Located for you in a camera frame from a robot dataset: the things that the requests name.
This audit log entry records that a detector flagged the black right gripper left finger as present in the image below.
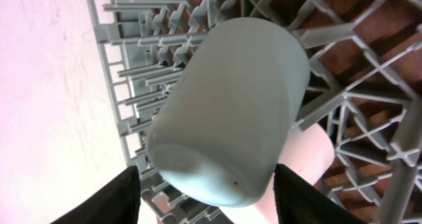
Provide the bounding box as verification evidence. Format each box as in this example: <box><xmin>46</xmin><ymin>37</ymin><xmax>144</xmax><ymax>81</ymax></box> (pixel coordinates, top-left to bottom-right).
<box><xmin>52</xmin><ymin>165</ymin><xmax>141</xmax><ymax>224</ymax></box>

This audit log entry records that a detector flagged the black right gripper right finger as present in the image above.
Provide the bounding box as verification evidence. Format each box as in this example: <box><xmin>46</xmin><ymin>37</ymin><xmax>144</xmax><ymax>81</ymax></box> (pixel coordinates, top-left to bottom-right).
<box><xmin>273</xmin><ymin>164</ymin><xmax>365</xmax><ymax>224</ymax></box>

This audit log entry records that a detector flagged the small pink cup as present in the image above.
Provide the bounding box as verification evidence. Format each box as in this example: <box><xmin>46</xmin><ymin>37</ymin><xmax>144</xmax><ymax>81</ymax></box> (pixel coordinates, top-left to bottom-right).
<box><xmin>220</xmin><ymin>123</ymin><xmax>334</xmax><ymax>224</ymax></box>

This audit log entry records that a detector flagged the light blue cup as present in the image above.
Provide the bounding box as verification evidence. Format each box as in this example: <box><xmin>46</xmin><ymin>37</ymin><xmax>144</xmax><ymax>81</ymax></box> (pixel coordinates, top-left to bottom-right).
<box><xmin>146</xmin><ymin>17</ymin><xmax>310</xmax><ymax>208</ymax></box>

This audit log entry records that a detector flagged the grey dishwasher rack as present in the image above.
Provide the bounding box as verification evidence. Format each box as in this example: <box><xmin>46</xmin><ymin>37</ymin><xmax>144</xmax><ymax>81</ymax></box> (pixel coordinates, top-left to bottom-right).
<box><xmin>87</xmin><ymin>0</ymin><xmax>421</xmax><ymax>223</ymax></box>

